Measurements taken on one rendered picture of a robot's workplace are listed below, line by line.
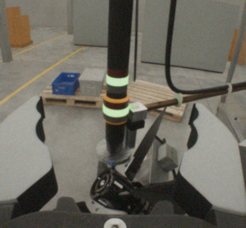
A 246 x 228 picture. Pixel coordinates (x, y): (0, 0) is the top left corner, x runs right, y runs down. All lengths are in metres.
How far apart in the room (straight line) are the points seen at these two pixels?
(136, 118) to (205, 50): 5.73
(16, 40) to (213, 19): 7.08
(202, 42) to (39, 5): 11.35
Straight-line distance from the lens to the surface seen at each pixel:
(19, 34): 8.49
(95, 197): 0.60
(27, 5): 15.17
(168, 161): 0.85
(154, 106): 0.36
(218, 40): 6.05
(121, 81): 0.29
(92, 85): 3.34
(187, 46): 5.89
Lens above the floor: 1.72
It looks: 30 degrees down
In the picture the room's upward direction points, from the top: 4 degrees clockwise
